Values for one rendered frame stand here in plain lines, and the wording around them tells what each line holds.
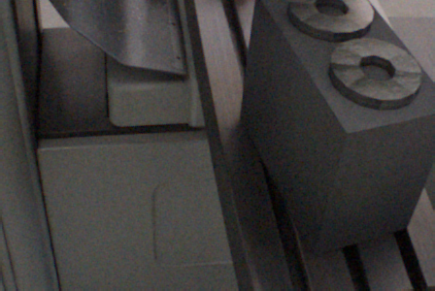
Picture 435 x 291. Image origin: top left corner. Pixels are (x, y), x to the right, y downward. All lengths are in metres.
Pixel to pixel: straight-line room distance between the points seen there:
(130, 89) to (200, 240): 0.41
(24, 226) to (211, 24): 0.47
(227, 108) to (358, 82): 0.28
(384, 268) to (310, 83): 0.22
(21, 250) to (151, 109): 0.36
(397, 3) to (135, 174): 1.88
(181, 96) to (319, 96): 0.48
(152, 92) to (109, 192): 0.23
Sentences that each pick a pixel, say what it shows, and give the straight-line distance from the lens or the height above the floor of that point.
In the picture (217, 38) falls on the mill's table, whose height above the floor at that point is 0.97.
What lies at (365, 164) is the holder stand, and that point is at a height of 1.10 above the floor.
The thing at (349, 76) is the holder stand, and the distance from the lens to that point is 0.69.
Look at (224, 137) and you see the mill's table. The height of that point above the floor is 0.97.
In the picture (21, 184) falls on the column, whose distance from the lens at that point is 1.20.
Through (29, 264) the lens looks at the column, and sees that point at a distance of 1.35.
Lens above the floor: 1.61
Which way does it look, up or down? 44 degrees down
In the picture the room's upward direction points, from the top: 10 degrees clockwise
